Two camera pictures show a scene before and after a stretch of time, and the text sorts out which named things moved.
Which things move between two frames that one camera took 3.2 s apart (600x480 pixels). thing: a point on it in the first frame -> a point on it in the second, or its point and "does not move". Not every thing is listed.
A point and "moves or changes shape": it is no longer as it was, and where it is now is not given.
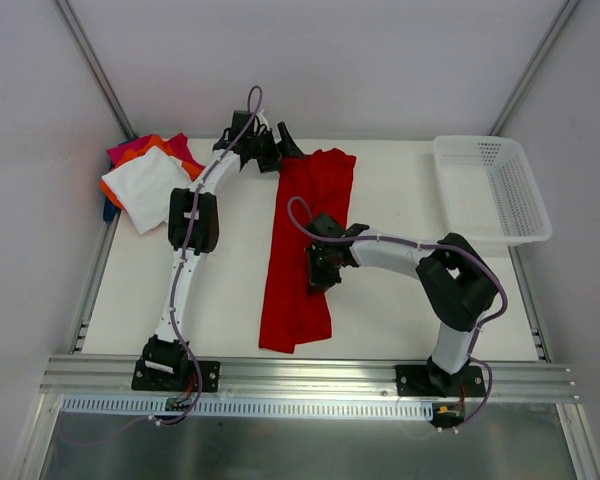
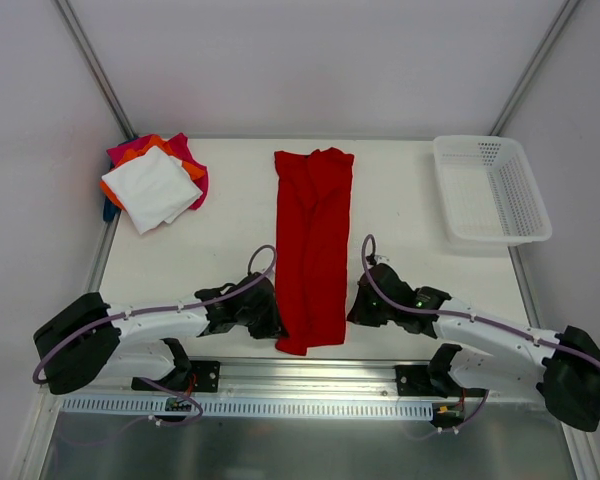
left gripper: x=271 y=151 -> x=268 y=320
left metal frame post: x=112 y=100 does not move
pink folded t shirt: x=177 y=145 does not move
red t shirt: x=295 y=314 moves or changes shape
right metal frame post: x=548 y=44 does not move
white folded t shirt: x=142 y=187 does not move
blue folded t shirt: x=110 y=210 does not move
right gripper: x=322 y=270 -> x=362 y=307
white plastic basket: x=488 y=192 does not move
